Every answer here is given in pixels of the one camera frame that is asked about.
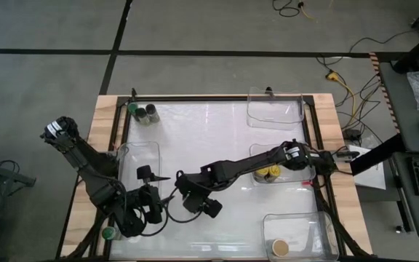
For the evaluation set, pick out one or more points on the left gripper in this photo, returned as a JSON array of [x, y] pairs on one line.
[[149, 198]]

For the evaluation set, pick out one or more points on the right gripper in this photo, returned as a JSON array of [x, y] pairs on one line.
[[195, 193]]

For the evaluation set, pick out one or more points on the yellow lid seasoning jar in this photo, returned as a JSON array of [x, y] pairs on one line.
[[262, 171], [275, 170]]

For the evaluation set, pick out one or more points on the dark lid spice jar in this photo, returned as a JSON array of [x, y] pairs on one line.
[[142, 115], [152, 112]]

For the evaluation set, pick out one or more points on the green lid oregano jar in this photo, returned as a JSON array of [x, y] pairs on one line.
[[108, 233], [132, 107]]

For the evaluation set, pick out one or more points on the tan lid seasoning jar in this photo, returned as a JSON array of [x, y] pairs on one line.
[[279, 247]]

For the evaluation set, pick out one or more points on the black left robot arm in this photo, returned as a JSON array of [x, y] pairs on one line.
[[86, 163]]

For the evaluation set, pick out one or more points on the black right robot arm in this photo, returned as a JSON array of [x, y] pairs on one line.
[[246, 165]]

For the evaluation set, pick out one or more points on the clear plastic bin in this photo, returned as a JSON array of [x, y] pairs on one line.
[[275, 116], [304, 233], [136, 156], [289, 179]]

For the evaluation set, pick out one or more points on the black power adapter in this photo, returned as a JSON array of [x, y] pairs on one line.
[[351, 134]]

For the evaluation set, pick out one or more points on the white paper sheet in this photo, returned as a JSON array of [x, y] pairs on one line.
[[371, 176]]

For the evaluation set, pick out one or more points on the black desk brace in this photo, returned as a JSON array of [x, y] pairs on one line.
[[377, 154]]

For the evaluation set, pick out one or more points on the grey desk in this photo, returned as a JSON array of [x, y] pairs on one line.
[[398, 109]]

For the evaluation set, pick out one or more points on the black monitor stand pole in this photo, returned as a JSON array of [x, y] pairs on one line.
[[418, 54]]

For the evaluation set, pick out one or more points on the black table frame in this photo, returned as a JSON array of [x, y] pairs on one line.
[[213, 98]]

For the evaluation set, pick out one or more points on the small black frame knob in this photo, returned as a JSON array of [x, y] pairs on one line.
[[268, 91], [134, 92]]

